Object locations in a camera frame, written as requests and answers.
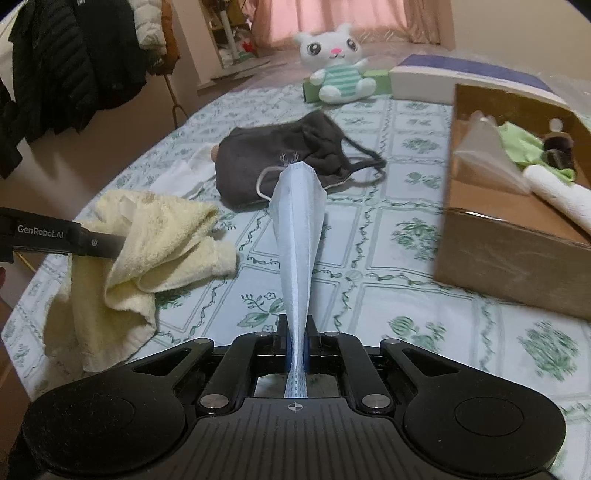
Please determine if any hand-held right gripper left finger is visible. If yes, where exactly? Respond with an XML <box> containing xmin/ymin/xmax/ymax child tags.
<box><xmin>131</xmin><ymin>315</ymin><xmax>289</xmax><ymax>414</ymax></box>

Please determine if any light blue face mask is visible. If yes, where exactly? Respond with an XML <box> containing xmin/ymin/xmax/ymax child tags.
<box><xmin>256</xmin><ymin>161</ymin><xmax>329</xmax><ymax>398</ymax></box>

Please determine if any white face mask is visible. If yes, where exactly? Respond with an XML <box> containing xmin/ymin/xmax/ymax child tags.
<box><xmin>150</xmin><ymin>147</ymin><xmax>218</xmax><ymax>200</ymax></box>

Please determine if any brown cardboard box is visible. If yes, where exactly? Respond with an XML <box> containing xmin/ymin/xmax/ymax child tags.
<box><xmin>433</xmin><ymin>83</ymin><xmax>591</xmax><ymax>323</ymax></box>

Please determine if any yellow towel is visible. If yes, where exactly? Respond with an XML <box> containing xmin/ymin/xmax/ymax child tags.
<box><xmin>42</xmin><ymin>190</ymin><xmax>237</xmax><ymax>374</ymax></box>

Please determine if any white plush toy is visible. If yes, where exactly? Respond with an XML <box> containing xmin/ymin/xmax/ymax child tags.
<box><xmin>295</xmin><ymin>24</ymin><xmax>378</xmax><ymax>103</ymax></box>

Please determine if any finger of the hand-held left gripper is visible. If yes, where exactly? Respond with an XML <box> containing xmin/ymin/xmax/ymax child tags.
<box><xmin>76</xmin><ymin>228</ymin><xmax>127</xmax><ymax>260</ymax></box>

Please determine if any wooden shelf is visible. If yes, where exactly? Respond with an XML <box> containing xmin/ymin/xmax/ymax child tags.
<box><xmin>203</xmin><ymin>0</ymin><xmax>259</xmax><ymax>70</ymax></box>

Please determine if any white cloth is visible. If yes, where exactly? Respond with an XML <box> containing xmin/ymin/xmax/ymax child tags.
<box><xmin>522</xmin><ymin>164</ymin><xmax>591</xmax><ymax>236</ymax></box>

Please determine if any brass coat stand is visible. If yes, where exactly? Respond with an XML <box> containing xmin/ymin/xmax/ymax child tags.
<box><xmin>164</xmin><ymin>74</ymin><xmax>188</xmax><ymax>127</ymax></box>

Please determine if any green box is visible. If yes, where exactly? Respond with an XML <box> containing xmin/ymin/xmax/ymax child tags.
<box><xmin>302</xmin><ymin>69</ymin><xmax>392</xmax><ymax>102</ymax></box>

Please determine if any purple and white box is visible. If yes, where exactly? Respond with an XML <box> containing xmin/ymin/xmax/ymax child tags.
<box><xmin>389</xmin><ymin>54</ymin><xmax>571</xmax><ymax>109</ymax></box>

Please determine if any green cleaning cloth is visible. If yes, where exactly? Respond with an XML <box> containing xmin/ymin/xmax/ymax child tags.
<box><xmin>496</xmin><ymin>121</ymin><xmax>577</xmax><ymax>182</ymax></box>

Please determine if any black puffer jacket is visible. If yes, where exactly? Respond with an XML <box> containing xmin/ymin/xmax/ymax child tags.
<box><xmin>0</xmin><ymin>0</ymin><xmax>148</xmax><ymax>181</ymax></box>

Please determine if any green patterned tablecloth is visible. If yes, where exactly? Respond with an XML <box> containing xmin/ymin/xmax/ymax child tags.
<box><xmin>0</xmin><ymin>83</ymin><xmax>591</xmax><ymax>416</ymax></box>

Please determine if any pink curtain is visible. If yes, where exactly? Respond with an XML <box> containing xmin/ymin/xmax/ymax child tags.
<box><xmin>252</xmin><ymin>0</ymin><xmax>455</xmax><ymax>49</ymax></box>

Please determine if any brown coat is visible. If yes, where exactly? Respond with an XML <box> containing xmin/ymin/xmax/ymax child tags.
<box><xmin>148</xmin><ymin>0</ymin><xmax>182</xmax><ymax>77</ymax></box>

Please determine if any clear plastic bag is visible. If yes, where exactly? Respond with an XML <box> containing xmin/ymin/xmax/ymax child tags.
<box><xmin>450</xmin><ymin>111</ymin><xmax>532</xmax><ymax>197</ymax></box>

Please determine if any white jacket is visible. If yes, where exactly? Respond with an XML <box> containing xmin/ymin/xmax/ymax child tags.
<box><xmin>127</xmin><ymin>0</ymin><xmax>168</xmax><ymax>51</ymax></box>

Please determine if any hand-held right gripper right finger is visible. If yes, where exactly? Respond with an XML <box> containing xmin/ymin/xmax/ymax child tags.
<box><xmin>306</xmin><ymin>315</ymin><xmax>462</xmax><ymax>414</ymax></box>

